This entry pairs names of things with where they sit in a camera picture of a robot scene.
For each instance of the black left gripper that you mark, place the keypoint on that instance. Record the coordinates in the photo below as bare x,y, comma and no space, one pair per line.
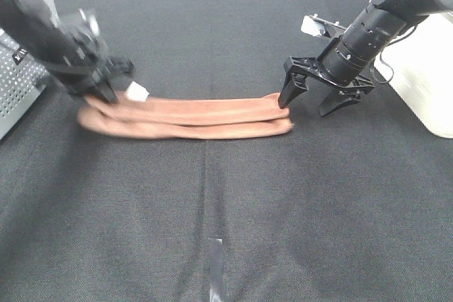
91,69

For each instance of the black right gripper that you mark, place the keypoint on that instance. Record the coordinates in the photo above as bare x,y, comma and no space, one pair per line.
299,68

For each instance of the brown terry towel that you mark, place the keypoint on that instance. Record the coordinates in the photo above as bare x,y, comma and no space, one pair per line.
163,118

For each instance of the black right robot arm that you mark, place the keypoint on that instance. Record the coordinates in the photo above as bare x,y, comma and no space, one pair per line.
353,49

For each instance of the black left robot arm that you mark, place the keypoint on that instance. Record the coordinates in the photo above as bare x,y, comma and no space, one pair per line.
33,26

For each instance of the white towel care label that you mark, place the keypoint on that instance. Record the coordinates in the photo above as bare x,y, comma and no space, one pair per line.
136,92

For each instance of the grey perforated laundry basket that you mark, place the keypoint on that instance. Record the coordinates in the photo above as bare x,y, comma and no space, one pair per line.
22,80

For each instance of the white plastic storage bin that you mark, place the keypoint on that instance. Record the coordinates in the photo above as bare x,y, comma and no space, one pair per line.
420,71

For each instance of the grey tape strip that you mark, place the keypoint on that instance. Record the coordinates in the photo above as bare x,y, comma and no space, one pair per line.
216,266

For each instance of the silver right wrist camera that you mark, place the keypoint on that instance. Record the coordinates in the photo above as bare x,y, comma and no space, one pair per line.
318,27

